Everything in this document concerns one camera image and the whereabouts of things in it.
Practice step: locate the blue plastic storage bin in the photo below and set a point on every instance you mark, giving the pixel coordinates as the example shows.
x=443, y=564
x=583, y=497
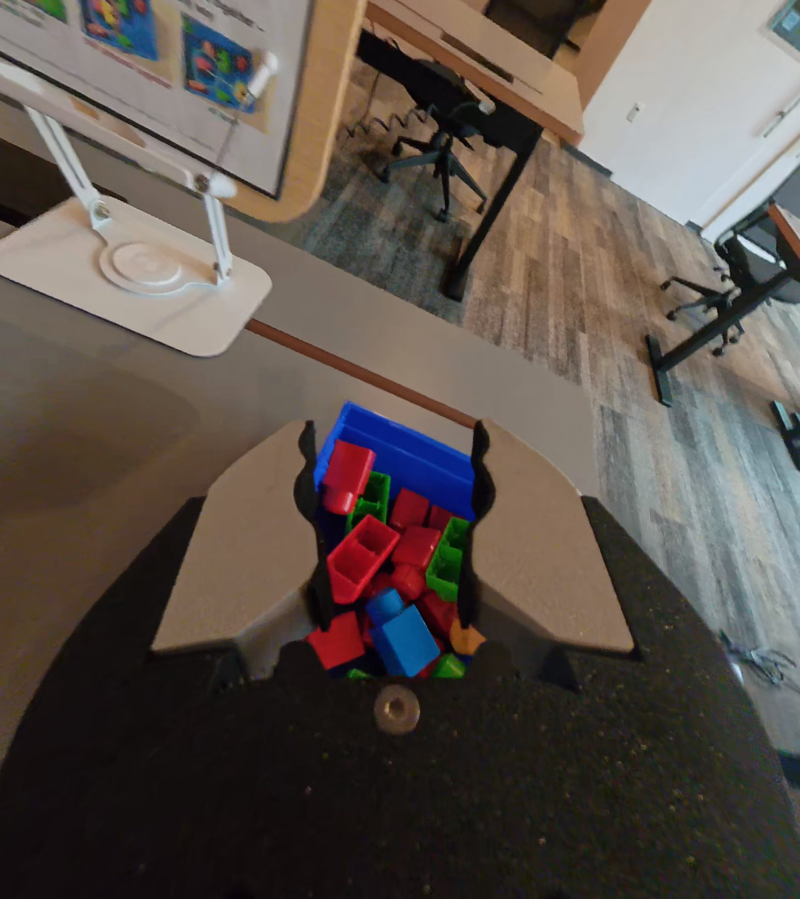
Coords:
x=400, y=450

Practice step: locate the printed instruction sheet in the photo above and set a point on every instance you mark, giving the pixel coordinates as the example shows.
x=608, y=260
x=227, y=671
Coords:
x=119, y=56

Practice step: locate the black office chair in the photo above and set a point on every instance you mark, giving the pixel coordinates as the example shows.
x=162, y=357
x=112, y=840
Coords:
x=435, y=134
x=730, y=281

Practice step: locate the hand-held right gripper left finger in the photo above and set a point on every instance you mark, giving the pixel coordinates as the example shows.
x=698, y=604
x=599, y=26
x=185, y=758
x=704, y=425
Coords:
x=245, y=562

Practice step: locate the white wall switch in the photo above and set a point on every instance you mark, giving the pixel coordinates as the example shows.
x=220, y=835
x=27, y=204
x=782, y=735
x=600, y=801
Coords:
x=632, y=113

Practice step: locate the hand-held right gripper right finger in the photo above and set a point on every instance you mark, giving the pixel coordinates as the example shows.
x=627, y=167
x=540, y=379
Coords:
x=554, y=562

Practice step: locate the heap of assorted mega blocks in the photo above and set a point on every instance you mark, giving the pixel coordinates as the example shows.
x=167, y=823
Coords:
x=393, y=590

